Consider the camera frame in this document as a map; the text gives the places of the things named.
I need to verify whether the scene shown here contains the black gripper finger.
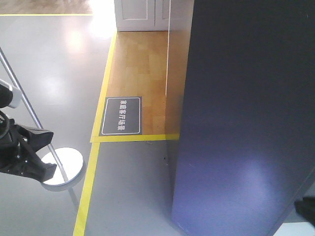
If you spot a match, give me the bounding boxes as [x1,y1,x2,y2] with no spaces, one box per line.
[294,196,315,227]

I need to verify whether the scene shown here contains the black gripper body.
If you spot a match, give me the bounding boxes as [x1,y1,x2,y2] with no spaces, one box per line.
[0,78,58,183]

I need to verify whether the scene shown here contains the refrigerator door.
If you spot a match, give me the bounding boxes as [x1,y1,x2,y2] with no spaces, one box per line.
[172,0,315,236]

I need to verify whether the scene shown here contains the metal stanchion pole with base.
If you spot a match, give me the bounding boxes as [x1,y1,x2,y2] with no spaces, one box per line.
[0,46,84,185]

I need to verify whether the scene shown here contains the dark floor sign sticker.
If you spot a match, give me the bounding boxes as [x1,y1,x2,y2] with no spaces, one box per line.
[99,96,142,136]

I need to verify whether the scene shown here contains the white cabinet in background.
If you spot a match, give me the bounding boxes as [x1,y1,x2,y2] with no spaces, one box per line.
[114,0,194,31]

